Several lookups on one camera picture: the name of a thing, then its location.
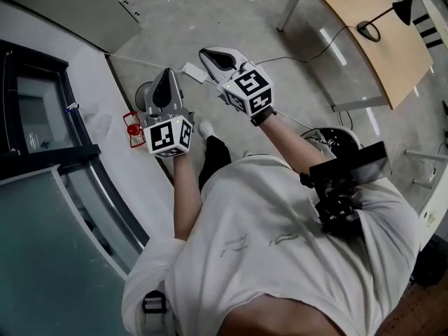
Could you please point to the small blue white object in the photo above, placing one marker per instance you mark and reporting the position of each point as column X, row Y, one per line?
column 73, row 108

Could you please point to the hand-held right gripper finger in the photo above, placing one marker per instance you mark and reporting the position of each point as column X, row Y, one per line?
column 231, row 52
column 213, row 70

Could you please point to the black desk lamp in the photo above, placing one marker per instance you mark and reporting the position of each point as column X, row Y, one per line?
column 385, row 12

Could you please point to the person's right forearm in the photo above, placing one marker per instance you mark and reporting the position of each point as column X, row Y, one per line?
column 294, row 142

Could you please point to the white tall cabinet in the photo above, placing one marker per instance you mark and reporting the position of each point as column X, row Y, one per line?
column 70, row 9

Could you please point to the yellow white small item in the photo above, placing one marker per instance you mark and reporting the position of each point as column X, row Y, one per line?
column 430, row 217

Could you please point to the black and white floor device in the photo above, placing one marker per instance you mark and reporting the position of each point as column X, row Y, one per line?
column 344, row 138

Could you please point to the black waist-mounted device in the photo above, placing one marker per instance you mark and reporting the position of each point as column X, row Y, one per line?
column 350, row 173

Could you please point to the white power strip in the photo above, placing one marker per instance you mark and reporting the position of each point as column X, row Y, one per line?
column 194, row 71

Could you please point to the light wooden table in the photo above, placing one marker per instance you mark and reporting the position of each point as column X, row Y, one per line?
column 378, row 47

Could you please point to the black mesh trash bin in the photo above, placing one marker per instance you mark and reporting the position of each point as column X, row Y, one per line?
column 141, row 96

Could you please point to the person's white shirt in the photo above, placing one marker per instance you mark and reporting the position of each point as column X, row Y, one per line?
column 273, row 250

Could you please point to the black window frame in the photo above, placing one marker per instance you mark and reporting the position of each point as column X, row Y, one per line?
column 42, row 152

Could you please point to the round table with black legs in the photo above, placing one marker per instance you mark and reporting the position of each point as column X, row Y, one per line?
column 435, row 16

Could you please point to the person's left forearm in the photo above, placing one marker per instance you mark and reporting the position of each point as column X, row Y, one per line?
column 187, row 194

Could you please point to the person's black trouser leg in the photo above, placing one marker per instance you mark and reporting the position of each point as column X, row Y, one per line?
column 215, row 159

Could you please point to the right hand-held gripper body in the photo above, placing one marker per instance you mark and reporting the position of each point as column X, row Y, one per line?
column 250, row 89

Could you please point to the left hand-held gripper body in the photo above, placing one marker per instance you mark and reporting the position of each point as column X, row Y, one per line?
column 162, row 136

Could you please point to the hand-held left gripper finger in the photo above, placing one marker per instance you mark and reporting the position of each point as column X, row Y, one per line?
column 148, row 98
column 178, row 94

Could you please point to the person's white left shoe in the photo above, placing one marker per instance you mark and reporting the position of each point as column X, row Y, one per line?
column 206, row 129

